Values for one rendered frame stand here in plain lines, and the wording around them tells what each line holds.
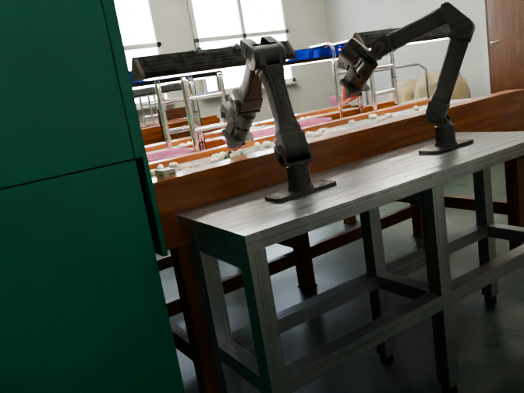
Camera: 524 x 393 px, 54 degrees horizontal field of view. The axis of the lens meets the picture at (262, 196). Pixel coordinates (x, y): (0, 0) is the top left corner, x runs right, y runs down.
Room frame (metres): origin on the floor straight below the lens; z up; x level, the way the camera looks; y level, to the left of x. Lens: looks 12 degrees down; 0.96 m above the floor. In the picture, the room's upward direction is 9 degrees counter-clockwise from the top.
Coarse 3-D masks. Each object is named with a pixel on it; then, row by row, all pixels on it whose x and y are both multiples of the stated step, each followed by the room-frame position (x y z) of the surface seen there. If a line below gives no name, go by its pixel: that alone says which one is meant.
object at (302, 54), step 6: (306, 48) 2.77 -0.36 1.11; (324, 48) 2.82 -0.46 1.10; (336, 48) 2.86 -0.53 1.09; (300, 54) 2.72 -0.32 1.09; (306, 54) 2.74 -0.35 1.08; (312, 54) 2.75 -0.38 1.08; (318, 54) 2.77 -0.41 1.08; (324, 54) 2.79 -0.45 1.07; (330, 54) 2.81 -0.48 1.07; (336, 54) 2.83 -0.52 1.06; (288, 60) 2.65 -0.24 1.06; (294, 60) 2.67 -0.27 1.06; (300, 60) 2.69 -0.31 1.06; (306, 60) 2.71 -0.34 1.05; (312, 60) 2.73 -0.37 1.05; (318, 60) 2.76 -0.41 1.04
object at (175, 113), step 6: (174, 108) 4.38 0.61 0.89; (180, 108) 4.43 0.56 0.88; (192, 108) 4.54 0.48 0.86; (168, 114) 4.32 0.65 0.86; (174, 114) 4.37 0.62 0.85; (180, 114) 4.42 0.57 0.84; (168, 120) 4.32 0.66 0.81; (162, 132) 4.26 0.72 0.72; (180, 132) 4.39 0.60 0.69; (186, 132) 4.45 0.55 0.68
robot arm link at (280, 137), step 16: (256, 48) 1.42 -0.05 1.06; (272, 48) 1.42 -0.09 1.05; (272, 64) 1.43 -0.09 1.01; (272, 80) 1.39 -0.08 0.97; (272, 96) 1.38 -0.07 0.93; (288, 96) 1.39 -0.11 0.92; (272, 112) 1.40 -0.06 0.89; (288, 112) 1.37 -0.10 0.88; (288, 128) 1.35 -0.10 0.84; (288, 144) 1.33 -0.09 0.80; (304, 144) 1.34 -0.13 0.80; (288, 160) 1.34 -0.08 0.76
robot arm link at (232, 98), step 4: (236, 88) 1.74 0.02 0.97; (232, 92) 1.75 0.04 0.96; (236, 92) 1.72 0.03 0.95; (232, 96) 1.74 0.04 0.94; (232, 100) 1.74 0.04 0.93; (236, 100) 1.63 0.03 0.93; (232, 104) 1.66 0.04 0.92; (236, 104) 1.63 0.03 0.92; (236, 108) 1.64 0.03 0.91; (236, 112) 1.66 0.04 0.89; (240, 112) 1.66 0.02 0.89; (244, 112) 1.67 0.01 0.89; (248, 112) 1.67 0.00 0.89; (252, 112) 1.67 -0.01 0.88; (256, 112) 1.68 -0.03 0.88
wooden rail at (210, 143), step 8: (384, 104) 2.85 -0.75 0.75; (392, 104) 2.89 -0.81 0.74; (336, 112) 2.68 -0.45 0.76; (344, 112) 2.69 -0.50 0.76; (352, 112) 2.72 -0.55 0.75; (264, 128) 2.44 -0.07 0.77; (272, 128) 2.43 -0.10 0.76; (224, 136) 2.34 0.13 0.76; (192, 144) 2.21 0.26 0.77; (208, 144) 2.24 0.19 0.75; (216, 144) 2.26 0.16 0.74; (224, 144) 2.28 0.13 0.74
